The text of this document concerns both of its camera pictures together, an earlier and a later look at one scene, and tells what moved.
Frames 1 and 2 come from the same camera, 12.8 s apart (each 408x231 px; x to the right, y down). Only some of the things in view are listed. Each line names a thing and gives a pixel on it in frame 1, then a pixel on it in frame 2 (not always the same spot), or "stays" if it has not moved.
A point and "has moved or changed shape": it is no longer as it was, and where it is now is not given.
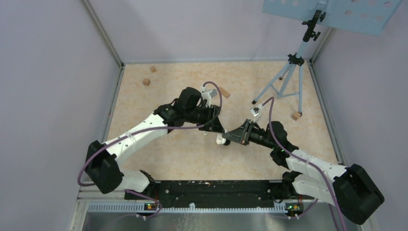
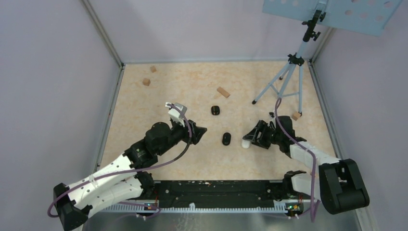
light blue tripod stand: x=291 y=83 stays
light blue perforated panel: x=371 y=17 stays
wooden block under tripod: x=296 y=115 stays
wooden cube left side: x=146 y=82 stays
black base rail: x=216 y=191 stays
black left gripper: x=212 y=121 → x=197 y=132
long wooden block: x=225 y=94 stays
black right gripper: x=242 y=134 → x=252 y=136
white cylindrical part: x=220 y=139 has moved or changed shape
